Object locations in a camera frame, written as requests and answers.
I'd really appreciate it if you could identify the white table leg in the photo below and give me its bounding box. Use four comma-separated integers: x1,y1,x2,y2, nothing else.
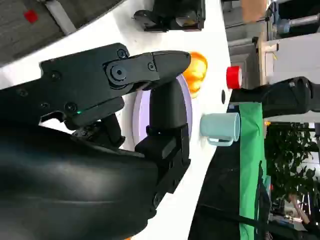
44,0,77,36

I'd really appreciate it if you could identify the green cloth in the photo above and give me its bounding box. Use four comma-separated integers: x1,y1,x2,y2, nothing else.
238,102,271,240

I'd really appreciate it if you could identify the green leafy plant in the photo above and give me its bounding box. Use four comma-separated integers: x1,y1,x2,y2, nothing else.
262,121,320,227

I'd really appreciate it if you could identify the black padded equipment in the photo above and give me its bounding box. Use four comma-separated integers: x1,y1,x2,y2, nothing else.
229,76,320,120

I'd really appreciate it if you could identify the lilac plate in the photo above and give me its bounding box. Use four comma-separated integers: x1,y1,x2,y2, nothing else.
131,74,194,152

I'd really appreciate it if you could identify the black curtain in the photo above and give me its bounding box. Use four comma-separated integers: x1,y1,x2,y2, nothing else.
194,88,272,240

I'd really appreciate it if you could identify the pale green mug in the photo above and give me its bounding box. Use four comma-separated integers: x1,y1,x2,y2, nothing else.
199,112,241,147

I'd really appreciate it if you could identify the pale wooden board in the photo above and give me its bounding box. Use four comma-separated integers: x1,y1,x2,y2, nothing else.
258,37,280,86

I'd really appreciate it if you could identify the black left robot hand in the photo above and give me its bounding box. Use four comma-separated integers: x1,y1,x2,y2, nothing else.
133,0,177,33

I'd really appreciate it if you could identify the red and white cylinder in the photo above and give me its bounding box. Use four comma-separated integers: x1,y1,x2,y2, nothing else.
226,65,243,90

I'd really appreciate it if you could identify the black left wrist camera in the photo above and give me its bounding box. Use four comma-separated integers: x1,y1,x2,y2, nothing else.
174,0,206,32

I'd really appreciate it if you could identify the orange and white bread roll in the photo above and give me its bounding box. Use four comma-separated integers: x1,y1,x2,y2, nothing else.
183,51,209,99

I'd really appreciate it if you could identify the brown cardboard box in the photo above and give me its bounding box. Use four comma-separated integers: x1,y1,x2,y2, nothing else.
241,0,267,24

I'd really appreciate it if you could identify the red floor marker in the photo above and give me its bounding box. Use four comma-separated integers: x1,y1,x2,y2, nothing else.
23,9,40,25

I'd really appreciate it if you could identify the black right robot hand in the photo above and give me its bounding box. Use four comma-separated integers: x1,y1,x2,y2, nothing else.
0,42,193,240

